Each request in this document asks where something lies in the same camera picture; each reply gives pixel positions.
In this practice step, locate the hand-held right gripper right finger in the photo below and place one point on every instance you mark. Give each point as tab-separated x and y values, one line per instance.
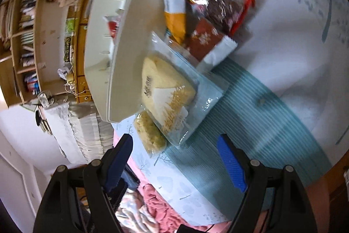
231	167

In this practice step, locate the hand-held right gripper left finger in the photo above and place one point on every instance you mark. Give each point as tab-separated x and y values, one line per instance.
118	167

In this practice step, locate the crumbly yellow cookie packet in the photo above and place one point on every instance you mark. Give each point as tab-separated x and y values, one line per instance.
150	132

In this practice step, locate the clear sponge cake packet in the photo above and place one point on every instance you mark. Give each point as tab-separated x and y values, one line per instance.
163	85

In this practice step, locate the white plastic bin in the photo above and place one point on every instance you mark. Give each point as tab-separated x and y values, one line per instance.
128	58

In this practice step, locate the brown white snack packet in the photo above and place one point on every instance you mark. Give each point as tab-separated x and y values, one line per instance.
207	44

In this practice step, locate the red white snack packet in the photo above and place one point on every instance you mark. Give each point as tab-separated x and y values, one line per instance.
113	25

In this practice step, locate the navy folded pants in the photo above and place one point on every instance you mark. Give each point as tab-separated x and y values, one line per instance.
132	178

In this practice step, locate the lace covered piano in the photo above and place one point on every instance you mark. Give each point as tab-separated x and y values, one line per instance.
81	129

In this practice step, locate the teal striped placemat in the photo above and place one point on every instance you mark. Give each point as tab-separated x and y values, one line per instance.
245	113

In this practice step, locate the pink blanket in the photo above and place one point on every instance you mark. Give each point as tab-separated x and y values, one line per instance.
158	211

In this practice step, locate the wooden desk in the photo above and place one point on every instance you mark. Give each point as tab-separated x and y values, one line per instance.
81	83

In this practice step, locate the white plastic bag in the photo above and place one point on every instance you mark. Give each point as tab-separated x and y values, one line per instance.
64	72

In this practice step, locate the wooden bookshelf hutch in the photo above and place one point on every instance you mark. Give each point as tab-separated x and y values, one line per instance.
46	44

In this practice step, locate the green box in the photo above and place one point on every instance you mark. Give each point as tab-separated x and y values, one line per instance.
70	27

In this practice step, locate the pale blue printed tablecloth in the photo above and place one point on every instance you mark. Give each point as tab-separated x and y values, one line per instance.
286	17

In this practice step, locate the row of shelf books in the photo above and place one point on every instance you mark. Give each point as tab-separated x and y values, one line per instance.
27	17

